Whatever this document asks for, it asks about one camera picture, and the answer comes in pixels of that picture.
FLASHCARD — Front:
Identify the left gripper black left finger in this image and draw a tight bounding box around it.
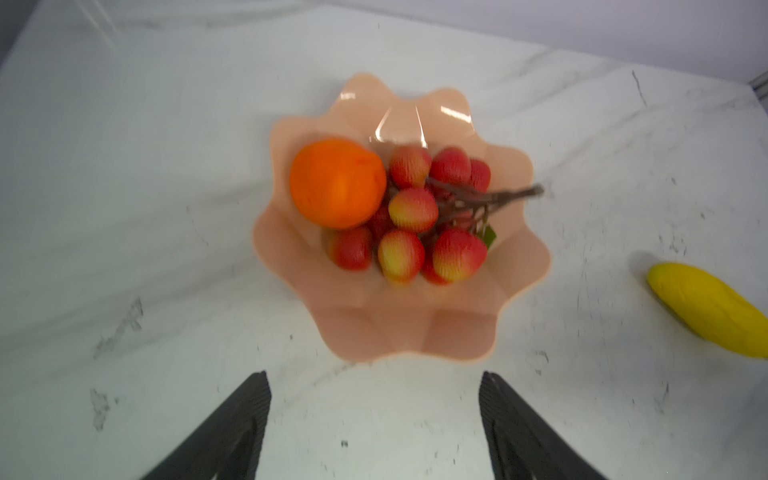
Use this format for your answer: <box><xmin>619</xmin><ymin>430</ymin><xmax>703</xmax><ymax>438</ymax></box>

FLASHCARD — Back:
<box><xmin>144</xmin><ymin>371</ymin><xmax>271</xmax><ymax>480</ymax></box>

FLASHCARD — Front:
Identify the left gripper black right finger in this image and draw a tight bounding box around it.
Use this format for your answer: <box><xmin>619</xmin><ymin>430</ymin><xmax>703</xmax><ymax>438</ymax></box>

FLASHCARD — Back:
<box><xmin>478</xmin><ymin>371</ymin><xmax>605</xmax><ymax>480</ymax></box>

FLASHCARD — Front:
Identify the yellow banana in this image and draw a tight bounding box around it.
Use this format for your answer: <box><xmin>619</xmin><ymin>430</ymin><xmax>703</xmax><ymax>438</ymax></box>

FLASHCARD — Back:
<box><xmin>646</xmin><ymin>263</ymin><xmax>767</xmax><ymax>360</ymax></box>

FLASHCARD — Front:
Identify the red lychee bunch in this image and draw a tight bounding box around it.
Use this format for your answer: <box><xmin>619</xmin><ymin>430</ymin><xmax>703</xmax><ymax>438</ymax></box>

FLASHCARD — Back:
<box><xmin>323</xmin><ymin>145</ymin><xmax>543</xmax><ymax>285</ymax></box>

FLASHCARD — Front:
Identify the orange fake fruit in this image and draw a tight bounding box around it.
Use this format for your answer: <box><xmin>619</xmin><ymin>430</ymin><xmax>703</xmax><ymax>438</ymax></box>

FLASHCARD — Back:
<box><xmin>289</xmin><ymin>138</ymin><xmax>388</xmax><ymax>230</ymax></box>

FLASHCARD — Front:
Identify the peach wavy fruit bowl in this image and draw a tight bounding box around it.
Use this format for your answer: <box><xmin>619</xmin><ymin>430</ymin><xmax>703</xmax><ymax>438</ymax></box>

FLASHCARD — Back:
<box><xmin>252</xmin><ymin>73</ymin><xmax>551</xmax><ymax>363</ymax></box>

